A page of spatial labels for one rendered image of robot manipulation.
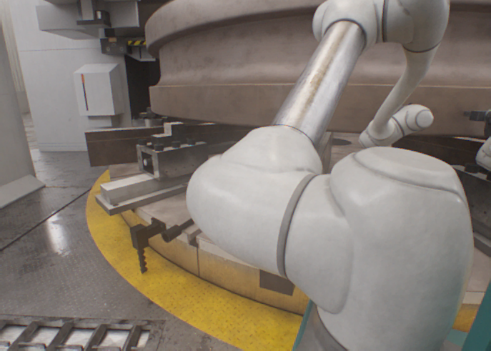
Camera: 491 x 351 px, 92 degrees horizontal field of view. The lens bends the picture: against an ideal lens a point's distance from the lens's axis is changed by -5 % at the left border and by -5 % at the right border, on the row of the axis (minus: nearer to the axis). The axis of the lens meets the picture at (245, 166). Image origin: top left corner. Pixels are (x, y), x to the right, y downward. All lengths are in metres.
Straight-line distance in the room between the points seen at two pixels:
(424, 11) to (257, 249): 0.63
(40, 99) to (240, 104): 4.65
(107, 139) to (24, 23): 3.41
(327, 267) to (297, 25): 1.56
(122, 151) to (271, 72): 1.92
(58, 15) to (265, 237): 4.27
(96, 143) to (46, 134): 2.94
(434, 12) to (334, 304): 0.65
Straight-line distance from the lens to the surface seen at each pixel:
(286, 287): 1.09
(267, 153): 0.37
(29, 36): 5.90
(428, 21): 0.77
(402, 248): 0.27
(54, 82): 5.64
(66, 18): 4.36
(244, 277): 1.45
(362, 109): 1.53
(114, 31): 5.05
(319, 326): 0.39
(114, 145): 3.01
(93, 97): 4.81
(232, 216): 0.34
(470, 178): 1.75
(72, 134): 5.60
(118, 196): 1.89
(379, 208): 0.26
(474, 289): 1.46
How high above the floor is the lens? 1.09
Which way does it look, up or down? 17 degrees down
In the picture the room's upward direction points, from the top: straight up
